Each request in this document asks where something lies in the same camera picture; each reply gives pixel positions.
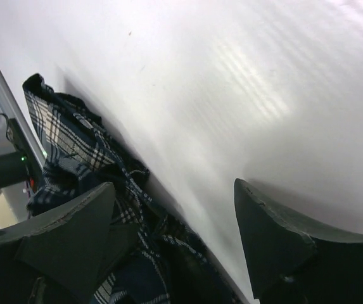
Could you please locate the navy plaid pleated skirt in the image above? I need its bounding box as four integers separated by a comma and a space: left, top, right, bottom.
15, 74, 239, 303

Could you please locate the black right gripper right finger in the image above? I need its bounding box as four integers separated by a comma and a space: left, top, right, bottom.
234, 179, 363, 303

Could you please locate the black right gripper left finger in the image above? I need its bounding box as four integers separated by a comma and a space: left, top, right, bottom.
0, 182, 137, 303

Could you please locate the aluminium table frame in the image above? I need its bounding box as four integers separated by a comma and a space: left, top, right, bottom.
0, 71, 46, 165

